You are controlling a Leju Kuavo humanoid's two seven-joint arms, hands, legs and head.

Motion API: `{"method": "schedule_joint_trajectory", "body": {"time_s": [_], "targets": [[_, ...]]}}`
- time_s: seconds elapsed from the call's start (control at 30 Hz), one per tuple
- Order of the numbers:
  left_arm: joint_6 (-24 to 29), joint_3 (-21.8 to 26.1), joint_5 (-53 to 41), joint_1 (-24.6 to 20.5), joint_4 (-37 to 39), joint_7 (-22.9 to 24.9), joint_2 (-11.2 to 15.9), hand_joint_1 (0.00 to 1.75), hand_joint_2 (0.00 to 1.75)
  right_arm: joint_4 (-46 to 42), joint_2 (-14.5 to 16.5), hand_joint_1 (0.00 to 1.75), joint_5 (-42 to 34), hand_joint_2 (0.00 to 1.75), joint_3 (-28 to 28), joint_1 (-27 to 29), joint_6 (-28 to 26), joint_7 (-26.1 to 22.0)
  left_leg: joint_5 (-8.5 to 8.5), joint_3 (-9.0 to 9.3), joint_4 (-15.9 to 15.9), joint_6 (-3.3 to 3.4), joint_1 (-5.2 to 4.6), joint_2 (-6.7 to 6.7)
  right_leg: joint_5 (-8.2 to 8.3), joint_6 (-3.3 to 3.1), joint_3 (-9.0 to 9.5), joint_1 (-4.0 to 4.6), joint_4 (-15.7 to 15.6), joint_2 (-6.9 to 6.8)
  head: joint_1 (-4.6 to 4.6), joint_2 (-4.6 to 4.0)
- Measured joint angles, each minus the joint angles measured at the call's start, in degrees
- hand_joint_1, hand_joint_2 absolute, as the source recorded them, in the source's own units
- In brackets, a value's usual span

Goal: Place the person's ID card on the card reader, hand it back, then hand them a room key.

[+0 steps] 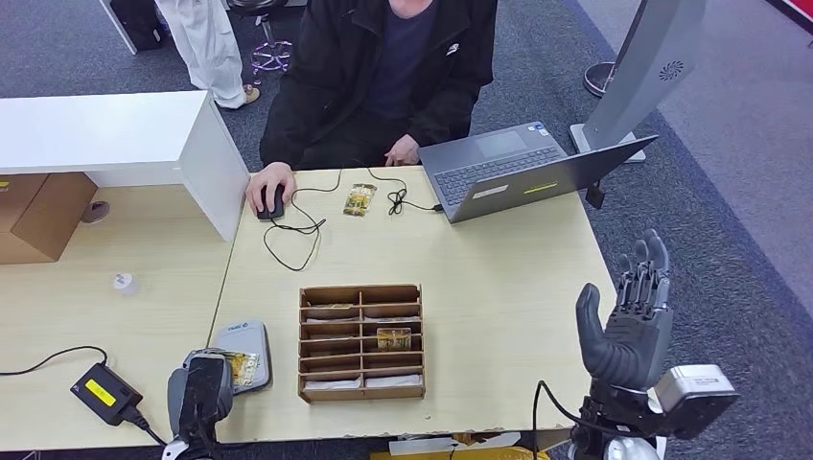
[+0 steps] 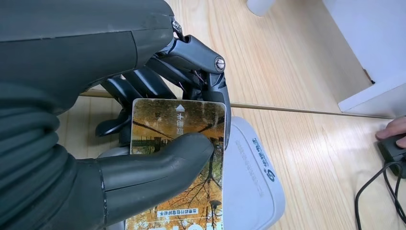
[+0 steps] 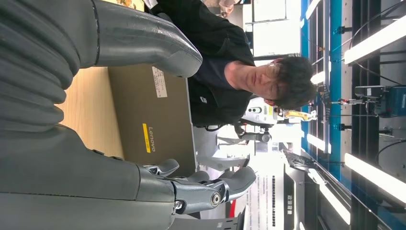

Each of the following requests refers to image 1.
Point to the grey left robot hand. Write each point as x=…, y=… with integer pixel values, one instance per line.
x=174, y=400

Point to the round metal floor base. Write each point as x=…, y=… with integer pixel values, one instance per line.
x=597, y=79

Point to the black cabinet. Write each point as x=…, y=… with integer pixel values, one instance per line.
x=136, y=22

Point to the yellow scenic room key card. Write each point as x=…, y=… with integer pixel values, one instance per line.
x=394, y=340

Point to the seated person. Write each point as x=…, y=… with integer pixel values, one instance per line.
x=381, y=57

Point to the yellow scenic ID card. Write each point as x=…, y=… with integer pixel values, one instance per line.
x=244, y=369

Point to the black yellow-label power adapter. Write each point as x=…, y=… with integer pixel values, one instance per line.
x=101, y=393

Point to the white card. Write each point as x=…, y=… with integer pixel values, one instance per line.
x=394, y=381
x=333, y=385

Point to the white counter partition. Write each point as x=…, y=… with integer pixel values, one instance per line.
x=95, y=127

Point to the red board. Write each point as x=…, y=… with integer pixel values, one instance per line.
x=797, y=9

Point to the standing person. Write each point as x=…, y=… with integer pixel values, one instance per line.
x=203, y=44

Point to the chrome base stool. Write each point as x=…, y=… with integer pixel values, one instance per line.
x=270, y=57

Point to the white paper strip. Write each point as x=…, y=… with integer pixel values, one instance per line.
x=438, y=443

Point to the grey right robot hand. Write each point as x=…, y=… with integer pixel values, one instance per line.
x=635, y=343

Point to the small white cap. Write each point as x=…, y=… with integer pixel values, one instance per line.
x=126, y=284

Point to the yellow box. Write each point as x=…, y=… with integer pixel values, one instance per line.
x=483, y=454

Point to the black computer mouse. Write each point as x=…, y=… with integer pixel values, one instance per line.
x=274, y=204

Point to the grey kiosk stand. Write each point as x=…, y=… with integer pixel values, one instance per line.
x=641, y=70

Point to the grey card reader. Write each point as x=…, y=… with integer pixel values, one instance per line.
x=244, y=336

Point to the grey laptop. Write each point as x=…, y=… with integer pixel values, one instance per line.
x=495, y=163

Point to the brown cardboard box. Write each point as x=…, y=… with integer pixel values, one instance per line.
x=44, y=216

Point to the wooden card organizer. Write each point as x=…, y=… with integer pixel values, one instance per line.
x=360, y=393

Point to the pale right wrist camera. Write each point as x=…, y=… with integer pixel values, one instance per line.
x=692, y=387

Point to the person's left hand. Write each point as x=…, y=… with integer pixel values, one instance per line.
x=403, y=152

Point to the person's right hand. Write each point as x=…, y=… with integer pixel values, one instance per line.
x=270, y=174

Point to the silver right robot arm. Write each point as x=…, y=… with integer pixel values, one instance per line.
x=625, y=449

